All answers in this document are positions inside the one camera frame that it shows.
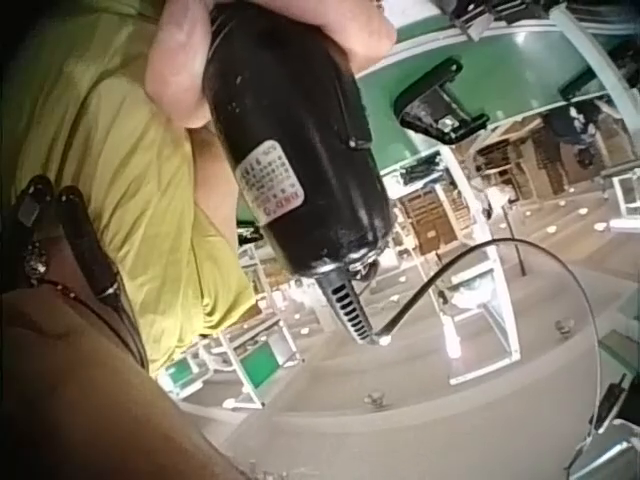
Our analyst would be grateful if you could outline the black parts on conveyor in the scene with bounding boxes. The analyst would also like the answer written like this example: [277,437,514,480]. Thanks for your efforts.
[447,0,551,43]

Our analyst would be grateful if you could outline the white metal frame stand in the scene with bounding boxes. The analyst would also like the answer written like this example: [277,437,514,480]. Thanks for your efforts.
[435,147,522,387]

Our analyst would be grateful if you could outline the person's right hand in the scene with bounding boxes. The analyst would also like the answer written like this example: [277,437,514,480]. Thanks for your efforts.
[144,0,399,130]

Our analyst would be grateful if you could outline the black screwdriver cable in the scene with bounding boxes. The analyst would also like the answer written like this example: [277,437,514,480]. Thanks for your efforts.
[372,237,604,432]

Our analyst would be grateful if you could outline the black electric screwdriver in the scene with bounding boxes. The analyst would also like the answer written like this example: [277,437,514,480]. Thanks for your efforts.
[201,0,395,347]

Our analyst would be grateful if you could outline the green conveyor belt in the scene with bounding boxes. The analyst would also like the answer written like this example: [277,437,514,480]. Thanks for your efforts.
[353,0,640,174]

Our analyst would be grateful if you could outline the green and white workstation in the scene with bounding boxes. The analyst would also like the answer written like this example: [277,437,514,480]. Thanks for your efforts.
[158,238,305,409]

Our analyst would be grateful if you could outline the stack of wooden pallets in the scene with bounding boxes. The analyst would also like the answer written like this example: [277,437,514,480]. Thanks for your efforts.
[398,117,569,257]

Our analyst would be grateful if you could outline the silver metal fixture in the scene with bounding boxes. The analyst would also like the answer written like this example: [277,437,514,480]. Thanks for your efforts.
[572,418,640,480]

